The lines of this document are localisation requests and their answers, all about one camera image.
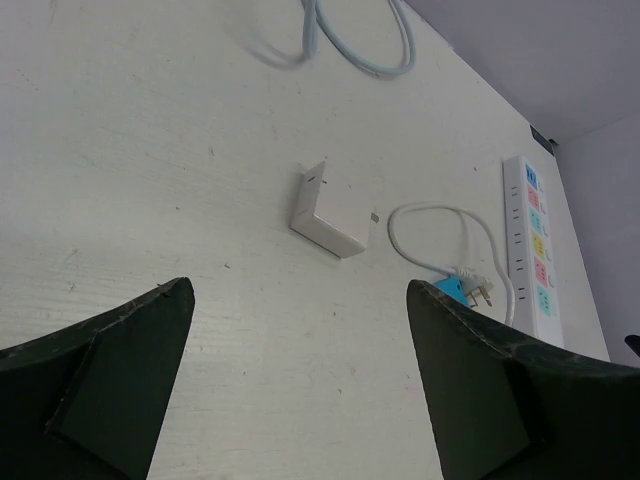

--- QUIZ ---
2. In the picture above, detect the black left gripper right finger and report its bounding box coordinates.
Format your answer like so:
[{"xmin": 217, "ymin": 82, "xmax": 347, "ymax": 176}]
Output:
[{"xmin": 406, "ymin": 280, "xmax": 639, "ymax": 479}]

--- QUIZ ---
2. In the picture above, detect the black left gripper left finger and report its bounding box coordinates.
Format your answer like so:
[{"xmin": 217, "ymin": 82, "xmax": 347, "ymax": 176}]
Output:
[{"xmin": 1, "ymin": 277, "xmax": 195, "ymax": 479}]

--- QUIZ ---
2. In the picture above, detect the white multicolour power strip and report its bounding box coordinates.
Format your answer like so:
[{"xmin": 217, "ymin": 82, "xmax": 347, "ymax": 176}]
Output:
[{"xmin": 503, "ymin": 156, "xmax": 564, "ymax": 348}]

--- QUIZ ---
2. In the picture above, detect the white square charger plug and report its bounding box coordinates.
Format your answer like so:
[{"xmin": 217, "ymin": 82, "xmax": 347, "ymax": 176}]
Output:
[{"xmin": 289, "ymin": 161, "xmax": 374, "ymax": 259}]

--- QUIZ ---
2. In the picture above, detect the black corner label right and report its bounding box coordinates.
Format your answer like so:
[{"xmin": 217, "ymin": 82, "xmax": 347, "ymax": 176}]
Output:
[{"xmin": 530, "ymin": 125, "xmax": 557, "ymax": 156}]

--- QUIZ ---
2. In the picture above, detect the blue cable winder clip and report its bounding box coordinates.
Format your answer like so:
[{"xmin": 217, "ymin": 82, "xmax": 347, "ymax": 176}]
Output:
[{"xmin": 434, "ymin": 276, "xmax": 469, "ymax": 307}]

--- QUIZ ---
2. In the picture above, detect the white power strip cable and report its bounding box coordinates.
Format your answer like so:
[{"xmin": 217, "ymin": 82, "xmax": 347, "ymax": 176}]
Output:
[{"xmin": 387, "ymin": 201, "xmax": 517, "ymax": 327}]

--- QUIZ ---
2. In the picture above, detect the light blue cable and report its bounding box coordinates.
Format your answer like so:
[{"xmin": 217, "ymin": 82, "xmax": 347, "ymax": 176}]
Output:
[{"xmin": 248, "ymin": 0, "xmax": 417, "ymax": 79}]

